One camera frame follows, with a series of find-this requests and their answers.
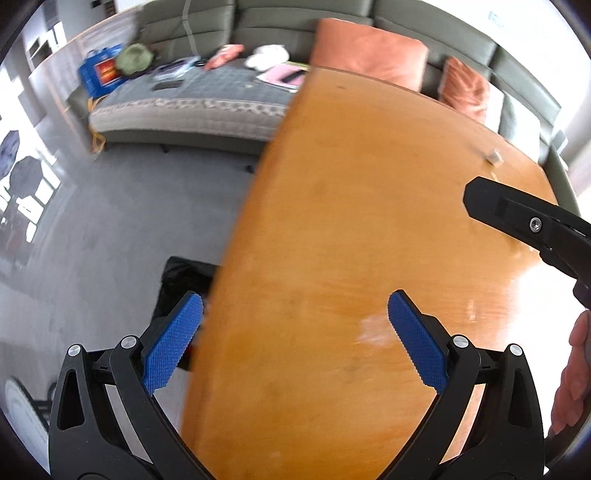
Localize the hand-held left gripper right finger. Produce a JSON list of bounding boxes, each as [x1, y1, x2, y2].
[[383, 290, 546, 480]]

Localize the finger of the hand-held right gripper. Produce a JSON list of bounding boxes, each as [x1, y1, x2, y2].
[[464, 177, 591, 282]]

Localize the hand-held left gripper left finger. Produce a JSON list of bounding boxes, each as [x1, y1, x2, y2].
[[48, 291, 213, 480]]

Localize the black bag trash bin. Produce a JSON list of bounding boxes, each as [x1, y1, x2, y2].
[[154, 256, 223, 371]]

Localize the person's right hand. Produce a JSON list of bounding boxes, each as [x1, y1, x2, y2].
[[551, 310, 591, 430]]

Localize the small orange cushion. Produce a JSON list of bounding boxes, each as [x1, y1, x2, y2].
[[438, 56, 491, 124]]

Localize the white round stool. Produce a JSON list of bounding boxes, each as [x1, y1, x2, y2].
[[0, 377, 57, 467]]

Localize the large orange cushion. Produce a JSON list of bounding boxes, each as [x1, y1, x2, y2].
[[309, 17, 430, 91]]

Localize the grey umbrella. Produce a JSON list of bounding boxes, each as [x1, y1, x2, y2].
[[9, 157, 45, 195]]

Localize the grey quilted sofa cover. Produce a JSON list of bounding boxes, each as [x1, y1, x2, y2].
[[89, 60, 302, 142]]

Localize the dark blue umbrella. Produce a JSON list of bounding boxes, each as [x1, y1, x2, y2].
[[0, 131, 22, 176]]

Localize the pink booklet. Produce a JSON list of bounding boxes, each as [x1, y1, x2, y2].
[[256, 64, 308, 89]]

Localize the blue shopping bag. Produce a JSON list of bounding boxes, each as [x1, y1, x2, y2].
[[78, 44, 125, 97]]

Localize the white cloth bundle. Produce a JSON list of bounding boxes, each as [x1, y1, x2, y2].
[[245, 44, 290, 70]]

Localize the green hat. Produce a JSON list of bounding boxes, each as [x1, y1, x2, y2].
[[115, 44, 155, 75]]

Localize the green leather sofa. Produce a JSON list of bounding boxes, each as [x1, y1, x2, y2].
[[69, 0, 583, 222]]

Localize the small orange pillow on sofa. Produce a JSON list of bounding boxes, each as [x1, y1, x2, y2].
[[203, 44, 245, 71]]

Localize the wooden partition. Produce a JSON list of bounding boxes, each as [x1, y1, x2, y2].
[[28, 9, 139, 85]]

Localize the yellow cable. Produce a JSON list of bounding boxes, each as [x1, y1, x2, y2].
[[90, 99, 107, 156]]

